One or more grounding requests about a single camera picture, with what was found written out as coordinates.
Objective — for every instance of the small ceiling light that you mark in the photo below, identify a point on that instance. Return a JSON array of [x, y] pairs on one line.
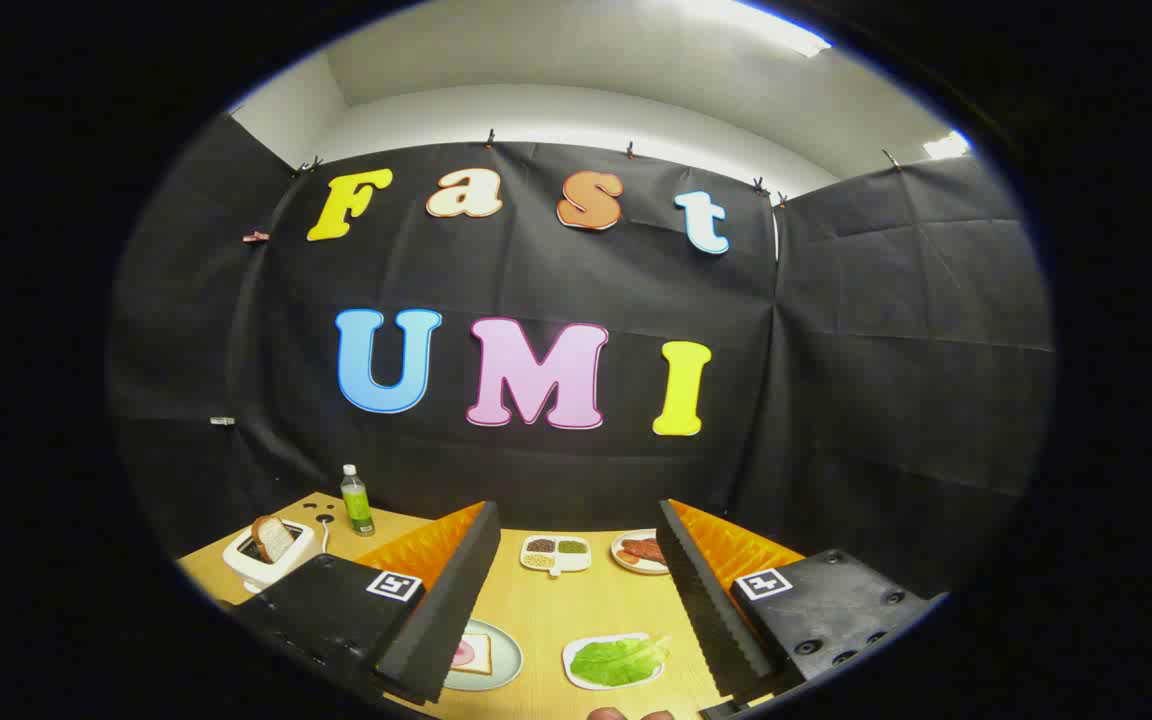
[[946, 146]]

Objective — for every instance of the white divided bean dish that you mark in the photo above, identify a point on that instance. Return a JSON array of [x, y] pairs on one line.
[[556, 566]]

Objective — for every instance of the white plate with meat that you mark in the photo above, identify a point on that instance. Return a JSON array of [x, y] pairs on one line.
[[636, 568]]

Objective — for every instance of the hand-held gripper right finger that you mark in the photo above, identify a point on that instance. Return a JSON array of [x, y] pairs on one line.
[[711, 610]]

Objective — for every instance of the black backdrop cloth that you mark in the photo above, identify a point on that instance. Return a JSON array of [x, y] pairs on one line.
[[536, 270]]

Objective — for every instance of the white flat plate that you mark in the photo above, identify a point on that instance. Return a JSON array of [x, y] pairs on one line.
[[581, 642]]

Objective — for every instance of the white bread slice with ham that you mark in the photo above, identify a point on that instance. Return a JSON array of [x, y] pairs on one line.
[[481, 665]]

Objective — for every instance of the white toaster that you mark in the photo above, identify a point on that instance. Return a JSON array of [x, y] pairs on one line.
[[256, 572]]

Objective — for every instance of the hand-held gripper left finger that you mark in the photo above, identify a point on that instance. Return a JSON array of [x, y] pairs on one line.
[[446, 610]]

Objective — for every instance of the pale green plate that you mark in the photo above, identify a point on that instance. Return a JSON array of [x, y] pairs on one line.
[[504, 655]]

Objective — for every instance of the pink ham slice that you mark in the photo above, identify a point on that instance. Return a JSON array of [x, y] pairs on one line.
[[464, 655]]

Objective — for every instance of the brown meat piece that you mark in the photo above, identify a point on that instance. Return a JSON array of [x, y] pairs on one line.
[[644, 549]]

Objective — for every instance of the green label drink bottle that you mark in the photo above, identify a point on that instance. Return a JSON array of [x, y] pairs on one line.
[[357, 508]]

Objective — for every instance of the green lettuce leaf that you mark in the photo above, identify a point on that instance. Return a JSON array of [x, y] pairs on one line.
[[616, 662]]

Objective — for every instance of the brown crust bread slice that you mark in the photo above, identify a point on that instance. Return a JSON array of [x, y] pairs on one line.
[[274, 540]]

